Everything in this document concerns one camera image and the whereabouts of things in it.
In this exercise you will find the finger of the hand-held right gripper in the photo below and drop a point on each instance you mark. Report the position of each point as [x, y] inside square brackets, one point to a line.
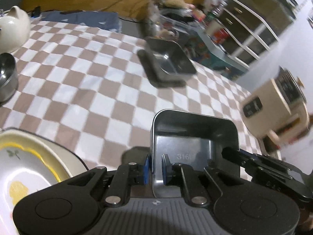
[269, 160]
[232, 155]

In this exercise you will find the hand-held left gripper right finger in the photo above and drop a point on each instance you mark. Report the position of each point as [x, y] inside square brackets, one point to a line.
[166, 170]

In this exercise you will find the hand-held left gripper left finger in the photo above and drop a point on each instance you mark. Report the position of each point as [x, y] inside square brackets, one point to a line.
[146, 170]

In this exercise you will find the square steel bowl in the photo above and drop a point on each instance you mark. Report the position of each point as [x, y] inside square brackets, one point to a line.
[195, 132]
[176, 61]

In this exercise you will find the white leaf print square plate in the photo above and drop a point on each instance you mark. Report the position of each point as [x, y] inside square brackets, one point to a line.
[73, 160]

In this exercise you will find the white leaf print flower bowl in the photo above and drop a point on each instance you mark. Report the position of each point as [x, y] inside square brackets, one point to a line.
[24, 173]

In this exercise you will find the round steel bowl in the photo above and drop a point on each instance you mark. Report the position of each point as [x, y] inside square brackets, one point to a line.
[7, 78]

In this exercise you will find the beige electric kettle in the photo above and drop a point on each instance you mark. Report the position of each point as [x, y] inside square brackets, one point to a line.
[269, 107]

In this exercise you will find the teal side table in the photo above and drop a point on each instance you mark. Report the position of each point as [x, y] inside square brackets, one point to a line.
[220, 58]

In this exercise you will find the brown white checked tablecloth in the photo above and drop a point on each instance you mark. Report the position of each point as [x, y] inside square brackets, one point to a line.
[85, 90]

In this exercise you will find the red drink can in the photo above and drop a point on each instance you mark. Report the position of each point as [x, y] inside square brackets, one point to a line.
[221, 35]

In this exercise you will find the clear plastic storage box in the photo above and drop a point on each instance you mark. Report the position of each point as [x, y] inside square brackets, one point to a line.
[171, 22]

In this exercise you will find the blue cloth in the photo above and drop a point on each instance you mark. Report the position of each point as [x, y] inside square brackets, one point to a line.
[85, 18]

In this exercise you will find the brown plush toy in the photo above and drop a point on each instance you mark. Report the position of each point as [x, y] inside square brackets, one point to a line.
[176, 2]

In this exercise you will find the white ceramic cat figure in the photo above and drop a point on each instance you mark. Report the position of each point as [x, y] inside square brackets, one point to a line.
[14, 29]

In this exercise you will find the small black device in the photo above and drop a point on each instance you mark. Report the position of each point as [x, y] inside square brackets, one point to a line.
[33, 12]

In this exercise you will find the white frame drawer cabinet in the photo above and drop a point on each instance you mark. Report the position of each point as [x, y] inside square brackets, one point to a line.
[249, 19]

